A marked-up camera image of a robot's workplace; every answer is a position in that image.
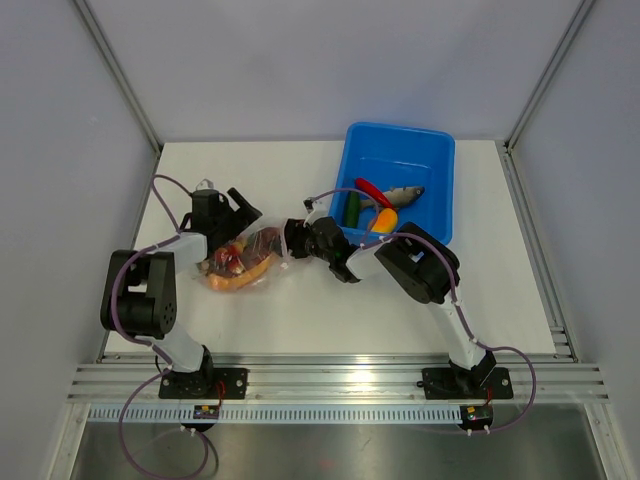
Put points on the green toy pepper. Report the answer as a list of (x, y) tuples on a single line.
[(352, 210)]

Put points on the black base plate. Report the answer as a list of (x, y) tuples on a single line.
[(225, 383), (446, 383)]

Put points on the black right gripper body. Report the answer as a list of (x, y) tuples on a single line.
[(302, 234)]

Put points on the clear zip top bag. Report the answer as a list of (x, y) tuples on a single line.
[(278, 267)]

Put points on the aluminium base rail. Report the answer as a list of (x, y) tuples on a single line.
[(342, 379)]

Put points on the orange toy fruit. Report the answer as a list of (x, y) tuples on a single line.
[(385, 222)]

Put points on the orange toy croissant bread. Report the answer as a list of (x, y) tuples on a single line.
[(263, 247)]

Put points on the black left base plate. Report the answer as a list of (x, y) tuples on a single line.
[(225, 383)]

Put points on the white slotted cable duct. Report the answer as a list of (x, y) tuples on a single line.
[(279, 414)]

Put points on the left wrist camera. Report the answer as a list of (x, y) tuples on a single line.
[(205, 184)]

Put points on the aluminium frame post right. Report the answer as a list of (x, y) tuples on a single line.
[(559, 54)]

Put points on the blue plastic bin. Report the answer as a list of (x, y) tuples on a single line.
[(395, 157)]

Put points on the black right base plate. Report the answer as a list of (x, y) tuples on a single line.
[(446, 383)]

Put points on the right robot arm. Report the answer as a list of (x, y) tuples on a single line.
[(427, 271)]

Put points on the aluminium frame post left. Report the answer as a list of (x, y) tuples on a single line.
[(99, 38)]

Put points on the red toy chili pepper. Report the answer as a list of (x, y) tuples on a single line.
[(373, 196)]

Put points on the grey toy fish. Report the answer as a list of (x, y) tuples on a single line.
[(404, 196)]

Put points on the red toy grape bunch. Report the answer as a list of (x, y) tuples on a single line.
[(226, 261)]

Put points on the aluminium frame post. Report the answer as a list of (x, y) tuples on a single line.
[(99, 38), (559, 54)]

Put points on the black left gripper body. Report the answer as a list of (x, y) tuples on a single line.
[(229, 223)]

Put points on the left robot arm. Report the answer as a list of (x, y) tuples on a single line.
[(140, 297)]

